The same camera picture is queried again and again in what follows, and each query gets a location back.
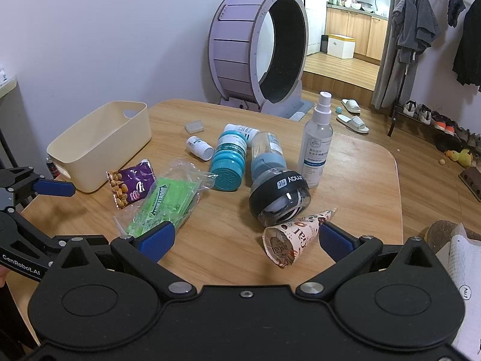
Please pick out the white slipper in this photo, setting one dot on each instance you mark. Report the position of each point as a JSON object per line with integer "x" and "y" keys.
{"x": 351, "y": 106}
{"x": 353, "y": 124}

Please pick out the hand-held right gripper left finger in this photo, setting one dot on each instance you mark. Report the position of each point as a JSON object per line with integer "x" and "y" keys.
{"x": 158, "y": 238}

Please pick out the black hanging garment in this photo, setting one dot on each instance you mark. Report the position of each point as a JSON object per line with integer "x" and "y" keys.
{"x": 469, "y": 45}

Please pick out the black wrist gyro ball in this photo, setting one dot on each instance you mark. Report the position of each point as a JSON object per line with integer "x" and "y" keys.
{"x": 278, "y": 195}

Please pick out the cream plastic basket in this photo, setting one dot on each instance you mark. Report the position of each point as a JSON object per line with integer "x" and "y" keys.
{"x": 94, "y": 146}

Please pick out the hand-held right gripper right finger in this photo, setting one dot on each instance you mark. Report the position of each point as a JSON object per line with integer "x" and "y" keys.
{"x": 334, "y": 242}

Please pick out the wooden kitchen cabinets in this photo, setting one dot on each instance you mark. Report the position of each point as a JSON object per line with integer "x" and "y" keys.
{"x": 360, "y": 30}

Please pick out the green gum packets plastic bag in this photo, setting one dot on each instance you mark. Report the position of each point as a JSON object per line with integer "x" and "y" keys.
{"x": 169, "y": 199}

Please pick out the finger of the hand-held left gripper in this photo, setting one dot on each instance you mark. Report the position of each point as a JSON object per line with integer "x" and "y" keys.
{"x": 54, "y": 188}

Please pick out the large teal cap bottle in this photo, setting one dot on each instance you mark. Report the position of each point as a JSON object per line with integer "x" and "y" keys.
{"x": 227, "y": 165}

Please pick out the small white pill bottle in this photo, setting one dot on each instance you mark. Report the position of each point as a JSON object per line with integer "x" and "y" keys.
{"x": 199, "y": 148}

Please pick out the purple snack packet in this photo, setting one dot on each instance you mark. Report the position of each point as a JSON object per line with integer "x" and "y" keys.
{"x": 133, "y": 184}

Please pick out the row of shoes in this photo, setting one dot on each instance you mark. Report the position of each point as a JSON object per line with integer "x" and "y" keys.
{"x": 439, "y": 122}

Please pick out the clear spray bottle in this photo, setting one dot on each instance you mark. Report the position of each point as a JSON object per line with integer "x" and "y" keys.
{"x": 315, "y": 146}

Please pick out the grey curtain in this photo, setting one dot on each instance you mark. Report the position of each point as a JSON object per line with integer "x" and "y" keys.
{"x": 390, "y": 75}

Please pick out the yellow duck toy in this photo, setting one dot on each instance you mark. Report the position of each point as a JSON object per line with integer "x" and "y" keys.
{"x": 460, "y": 157}

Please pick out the cardboard cat scratcher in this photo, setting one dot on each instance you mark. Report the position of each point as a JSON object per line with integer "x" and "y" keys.
{"x": 471, "y": 180}

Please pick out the dark hanging shorts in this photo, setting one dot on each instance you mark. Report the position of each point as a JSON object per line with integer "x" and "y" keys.
{"x": 456, "y": 5}

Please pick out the black clothes rack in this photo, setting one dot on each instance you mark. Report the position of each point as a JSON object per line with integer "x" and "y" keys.
{"x": 397, "y": 109}

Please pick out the white foam box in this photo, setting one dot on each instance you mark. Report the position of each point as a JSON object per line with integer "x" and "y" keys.
{"x": 340, "y": 47}

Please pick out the grey hanging clothes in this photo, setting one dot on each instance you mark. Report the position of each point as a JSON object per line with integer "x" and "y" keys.
{"x": 417, "y": 26}

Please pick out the white bottle teal label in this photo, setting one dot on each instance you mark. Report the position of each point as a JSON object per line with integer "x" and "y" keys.
{"x": 244, "y": 129}

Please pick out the clear jar blue lid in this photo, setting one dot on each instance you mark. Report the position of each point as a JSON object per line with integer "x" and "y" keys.
{"x": 266, "y": 146}

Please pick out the purple wooden barrel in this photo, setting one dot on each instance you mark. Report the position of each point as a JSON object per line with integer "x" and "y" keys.
{"x": 233, "y": 45}

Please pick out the small translucent plastic case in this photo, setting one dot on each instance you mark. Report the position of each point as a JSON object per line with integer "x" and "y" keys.
{"x": 194, "y": 126}

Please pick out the printed paper cone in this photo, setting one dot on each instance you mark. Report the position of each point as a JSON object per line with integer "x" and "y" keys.
{"x": 289, "y": 238}

